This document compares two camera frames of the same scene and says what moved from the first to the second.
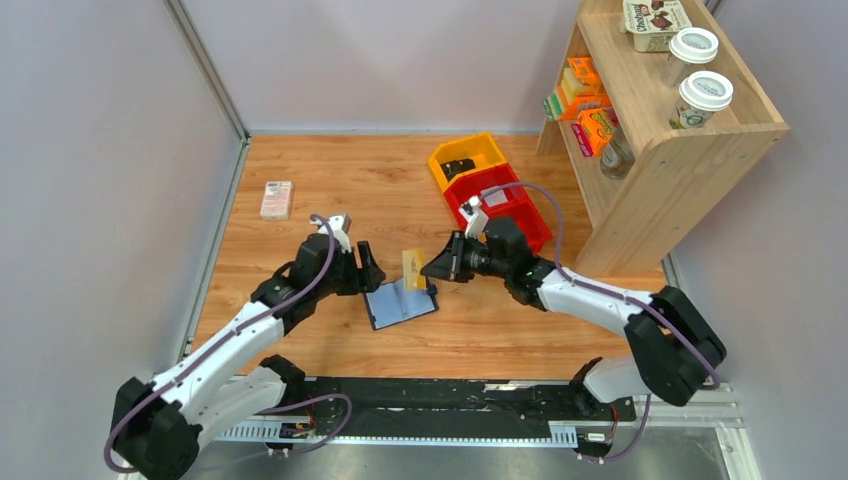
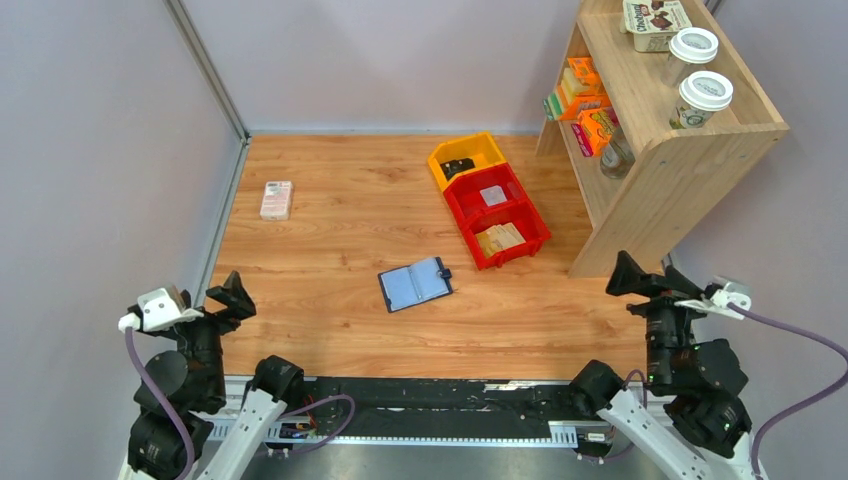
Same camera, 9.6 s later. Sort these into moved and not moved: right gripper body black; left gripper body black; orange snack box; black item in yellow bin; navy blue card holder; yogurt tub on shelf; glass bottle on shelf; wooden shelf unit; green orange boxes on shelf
Moved: right gripper body black; left gripper body black; navy blue card holder
Not moved: yogurt tub on shelf; orange snack box; black item in yellow bin; wooden shelf unit; green orange boxes on shelf; glass bottle on shelf
